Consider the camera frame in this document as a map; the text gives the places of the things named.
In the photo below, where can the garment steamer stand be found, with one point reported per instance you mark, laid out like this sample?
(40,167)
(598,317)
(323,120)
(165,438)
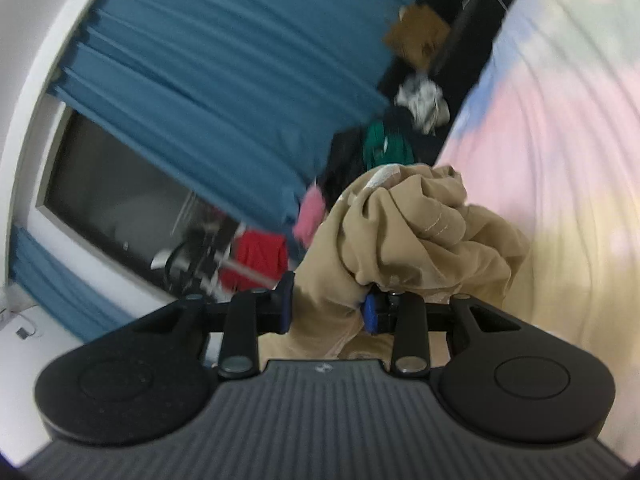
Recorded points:
(180,260)

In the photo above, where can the black cloth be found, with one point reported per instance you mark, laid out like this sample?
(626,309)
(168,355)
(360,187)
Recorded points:
(345,165)

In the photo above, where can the black wall socket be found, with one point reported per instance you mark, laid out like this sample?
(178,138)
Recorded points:
(22,332)

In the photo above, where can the tan garment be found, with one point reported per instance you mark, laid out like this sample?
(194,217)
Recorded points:
(410,240)

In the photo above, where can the white patterned cloth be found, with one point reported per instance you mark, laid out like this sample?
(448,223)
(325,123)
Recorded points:
(420,100)

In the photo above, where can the pink cloth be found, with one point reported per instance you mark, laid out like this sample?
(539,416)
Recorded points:
(310,215)

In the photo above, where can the dark window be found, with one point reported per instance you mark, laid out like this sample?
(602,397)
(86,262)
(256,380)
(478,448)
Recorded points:
(100,185)

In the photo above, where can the red cloth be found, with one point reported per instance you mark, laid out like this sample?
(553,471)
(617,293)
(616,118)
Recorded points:
(257,260)

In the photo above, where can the pastel tie-dye bed sheet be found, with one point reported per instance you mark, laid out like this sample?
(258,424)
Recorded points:
(560,160)

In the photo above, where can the black sofa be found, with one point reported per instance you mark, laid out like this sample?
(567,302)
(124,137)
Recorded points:
(465,25)

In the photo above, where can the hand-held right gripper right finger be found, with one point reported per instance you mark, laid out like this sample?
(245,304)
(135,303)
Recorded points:
(370,312)

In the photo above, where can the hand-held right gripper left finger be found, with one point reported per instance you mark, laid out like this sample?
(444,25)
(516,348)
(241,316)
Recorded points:
(286,305)

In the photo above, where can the narrow blue curtain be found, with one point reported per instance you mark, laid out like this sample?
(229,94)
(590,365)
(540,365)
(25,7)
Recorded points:
(55,285)

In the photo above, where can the wide blue curtain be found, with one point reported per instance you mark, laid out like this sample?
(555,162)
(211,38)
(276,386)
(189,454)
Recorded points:
(225,75)

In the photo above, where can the dark navy cloth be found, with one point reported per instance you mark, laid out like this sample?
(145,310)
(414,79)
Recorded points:
(425,140)

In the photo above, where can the brown paper bag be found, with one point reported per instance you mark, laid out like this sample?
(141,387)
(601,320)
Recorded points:
(415,32)

